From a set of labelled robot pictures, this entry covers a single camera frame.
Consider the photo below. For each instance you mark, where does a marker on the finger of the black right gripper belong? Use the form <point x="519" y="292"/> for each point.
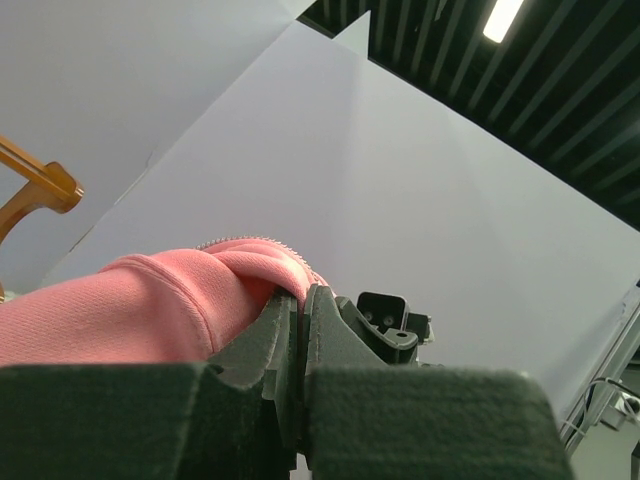
<point x="380" y="335"/>

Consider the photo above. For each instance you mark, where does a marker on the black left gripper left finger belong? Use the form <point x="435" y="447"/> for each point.
<point x="229" y="417"/>

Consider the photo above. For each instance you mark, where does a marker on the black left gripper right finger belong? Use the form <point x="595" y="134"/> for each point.
<point x="366" y="417"/>

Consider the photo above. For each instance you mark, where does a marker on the pink zip jacket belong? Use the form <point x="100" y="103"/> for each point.
<point x="173" y="306"/>

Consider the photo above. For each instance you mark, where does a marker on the wooden three-tier shelf rack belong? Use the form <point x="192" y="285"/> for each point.
<point x="47" y="186"/>

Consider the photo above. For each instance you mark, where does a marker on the ceiling light fixture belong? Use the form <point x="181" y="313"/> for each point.
<point x="500" y="19"/>

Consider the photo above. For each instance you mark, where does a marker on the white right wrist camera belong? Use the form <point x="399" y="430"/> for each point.
<point x="392" y="317"/>

